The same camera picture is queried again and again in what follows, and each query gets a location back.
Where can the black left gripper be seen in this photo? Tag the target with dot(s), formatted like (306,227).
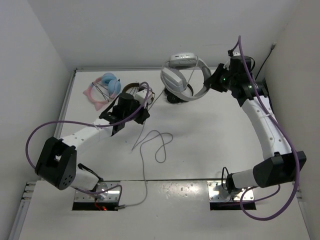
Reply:
(143,112)

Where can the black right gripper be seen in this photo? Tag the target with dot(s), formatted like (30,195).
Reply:
(213,82)

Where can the white grey over-ear headphones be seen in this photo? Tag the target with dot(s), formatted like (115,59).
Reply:
(175,82)

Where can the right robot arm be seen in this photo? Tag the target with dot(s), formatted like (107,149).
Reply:
(279,163)

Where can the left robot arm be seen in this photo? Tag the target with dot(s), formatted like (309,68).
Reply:
(58,164)

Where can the brown silver headphones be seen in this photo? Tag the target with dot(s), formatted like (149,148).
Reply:
(133,88)

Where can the pink blue cat-ear headphones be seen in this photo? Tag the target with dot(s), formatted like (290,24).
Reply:
(109,87)

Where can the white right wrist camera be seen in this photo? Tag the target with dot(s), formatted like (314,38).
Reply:
(227,65)

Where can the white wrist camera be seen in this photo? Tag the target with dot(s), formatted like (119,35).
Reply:
(227,65)
(143,97)

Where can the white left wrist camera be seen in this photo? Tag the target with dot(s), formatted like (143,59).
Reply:
(143,97)

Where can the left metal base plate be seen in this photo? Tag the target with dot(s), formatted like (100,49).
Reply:
(111,193)

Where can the metal base plate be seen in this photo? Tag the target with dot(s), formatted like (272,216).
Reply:
(111,193)
(217,194)

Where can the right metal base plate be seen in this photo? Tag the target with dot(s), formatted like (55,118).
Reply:
(217,194)

